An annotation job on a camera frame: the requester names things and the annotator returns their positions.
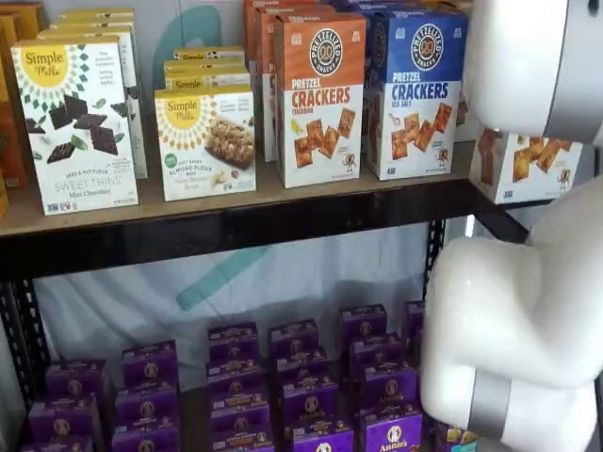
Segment black metal shelving rack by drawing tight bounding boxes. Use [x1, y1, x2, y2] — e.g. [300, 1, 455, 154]
[0, 143, 603, 413]

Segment Simple Mills almond bars box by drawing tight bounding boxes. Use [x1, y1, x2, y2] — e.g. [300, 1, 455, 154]
[163, 58, 251, 75]
[163, 70, 252, 93]
[154, 84, 258, 202]
[172, 45, 247, 65]

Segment purple Annie's box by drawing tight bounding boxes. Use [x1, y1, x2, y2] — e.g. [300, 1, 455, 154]
[110, 421, 182, 452]
[287, 416, 355, 452]
[339, 304, 389, 347]
[114, 383, 181, 429]
[207, 322, 260, 363]
[269, 318, 320, 359]
[405, 299, 428, 338]
[19, 433, 95, 452]
[209, 403, 272, 442]
[205, 357, 265, 390]
[359, 362, 420, 414]
[281, 375, 340, 425]
[210, 431, 275, 452]
[359, 408, 424, 452]
[208, 383, 269, 411]
[27, 394, 100, 444]
[348, 332, 405, 373]
[121, 339, 180, 391]
[426, 418, 480, 452]
[45, 360, 108, 401]
[274, 347, 330, 383]

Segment orange white pretzel crackers box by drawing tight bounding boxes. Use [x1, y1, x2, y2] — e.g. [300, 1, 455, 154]
[260, 6, 338, 164]
[241, 0, 321, 62]
[273, 9, 368, 189]
[252, 1, 331, 76]

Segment Simple Mills sweet thins box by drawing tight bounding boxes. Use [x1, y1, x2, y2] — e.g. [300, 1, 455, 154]
[59, 6, 137, 24]
[9, 34, 141, 217]
[36, 25, 150, 181]
[48, 18, 139, 33]

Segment wooden shelf board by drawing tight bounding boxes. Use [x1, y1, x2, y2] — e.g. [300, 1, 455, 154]
[0, 140, 478, 236]

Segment yellow white pretzel crackers box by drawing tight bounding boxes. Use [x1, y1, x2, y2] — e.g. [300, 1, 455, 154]
[469, 125, 584, 204]

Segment white teal printed backdrop sheet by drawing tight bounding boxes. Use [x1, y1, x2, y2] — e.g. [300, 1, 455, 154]
[32, 0, 439, 366]

